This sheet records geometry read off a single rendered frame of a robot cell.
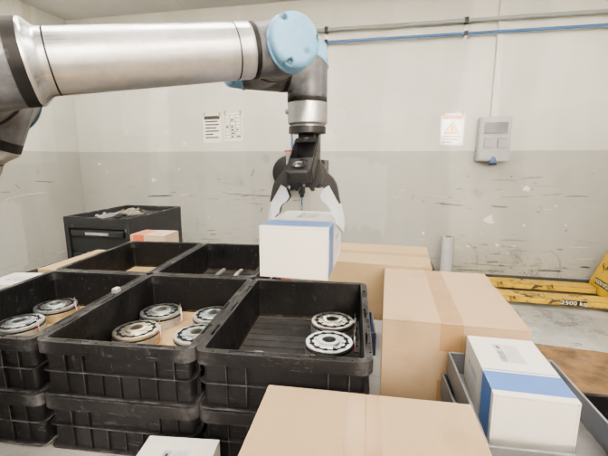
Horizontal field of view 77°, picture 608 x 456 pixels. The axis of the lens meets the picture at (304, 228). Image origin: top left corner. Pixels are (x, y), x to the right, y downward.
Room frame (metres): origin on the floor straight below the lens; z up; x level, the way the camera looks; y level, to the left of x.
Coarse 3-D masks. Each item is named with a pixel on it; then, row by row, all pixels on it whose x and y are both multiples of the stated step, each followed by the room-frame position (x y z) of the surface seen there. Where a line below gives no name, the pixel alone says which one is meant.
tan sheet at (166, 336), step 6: (186, 312) 0.99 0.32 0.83; (192, 312) 0.99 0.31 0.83; (186, 318) 0.95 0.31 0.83; (192, 318) 0.95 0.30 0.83; (180, 324) 0.91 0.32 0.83; (186, 324) 0.91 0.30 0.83; (192, 324) 0.91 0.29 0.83; (162, 330) 0.88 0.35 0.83; (168, 330) 0.88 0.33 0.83; (174, 330) 0.88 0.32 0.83; (162, 336) 0.85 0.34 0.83; (168, 336) 0.85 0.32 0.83; (162, 342) 0.82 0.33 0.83; (168, 342) 0.82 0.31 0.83
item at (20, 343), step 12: (36, 276) 1.00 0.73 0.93; (132, 276) 1.02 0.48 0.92; (144, 276) 1.00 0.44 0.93; (12, 288) 0.92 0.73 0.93; (120, 288) 0.91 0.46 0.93; (96, 300) 0.82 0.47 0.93; (60, 324) 0.70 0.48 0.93; (0, 336) 0.65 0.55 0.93; (12, 336) 0.65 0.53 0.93; (24, 336) 0.65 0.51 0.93; (36, 336) 0.65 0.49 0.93; (0, 348) 0.64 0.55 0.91; (12, 348) 0.64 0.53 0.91; (24, 348) 0.63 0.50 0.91; (36, 348) 0.64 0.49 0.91
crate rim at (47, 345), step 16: (128, 288) 0.91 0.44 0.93; (240, 288) 0.91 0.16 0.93; (96, 304) 0.80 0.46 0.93; (48, 336) 0.65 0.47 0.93; (48, 352) 0.63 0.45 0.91; (64, 352) 0.62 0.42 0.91; (80, 352) 0.62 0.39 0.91; (96, 352) 0.61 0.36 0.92; (112, 352) 0.61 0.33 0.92; (128, 352) 0.61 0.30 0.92; (144, 352) 0.60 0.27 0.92; (160, 352) 0.60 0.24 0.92; (176, 352) 0.59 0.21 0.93; (192, 352) 0.60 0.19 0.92
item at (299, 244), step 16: (272, 224) 0.65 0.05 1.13; (288, 224) 0.65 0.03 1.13; (304, 224) 0.65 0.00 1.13; (320, 224) 0.65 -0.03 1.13; (272, 240) 0.64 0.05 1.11; (288, 240) 0.63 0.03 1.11; (304, 240) 0.63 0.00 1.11; (320, 240) 0.62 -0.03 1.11; (336, 240) 0.73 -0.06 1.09; (272, 256) 0.64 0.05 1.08; (288, 256) 0.63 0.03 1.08; (304, 256) 0.63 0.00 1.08; (320, 256) 0.62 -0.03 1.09; (336, 256) 0.73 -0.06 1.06; (272, 272) 0.64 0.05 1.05; (288, 272) 0.63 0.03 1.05; (304, 272) 0.63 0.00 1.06; (320, 272) 0.62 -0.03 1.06
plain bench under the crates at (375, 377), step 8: (376, 320) 1.23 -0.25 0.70; (376, 328) 1.16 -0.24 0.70; (376, 336) 1.11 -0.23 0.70; (376, 344) 1.06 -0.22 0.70; (376, 352) 1.01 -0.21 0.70; (376, 360) 0.97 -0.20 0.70; (376, 368) 0.92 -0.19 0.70; (376, 376) 0.89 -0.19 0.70; (376, 384) 0.85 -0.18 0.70; (376, 392) 0.82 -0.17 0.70; (0, 448) 0.64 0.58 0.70; (8, 448) 0.64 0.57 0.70; (16, 448) 0.64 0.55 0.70; (24, 448) 0.64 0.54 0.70; (32, 448) 0.64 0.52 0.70; (40, 448) 0.64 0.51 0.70; (48, 448) 0.64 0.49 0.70; (56, 448) 0.64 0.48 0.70
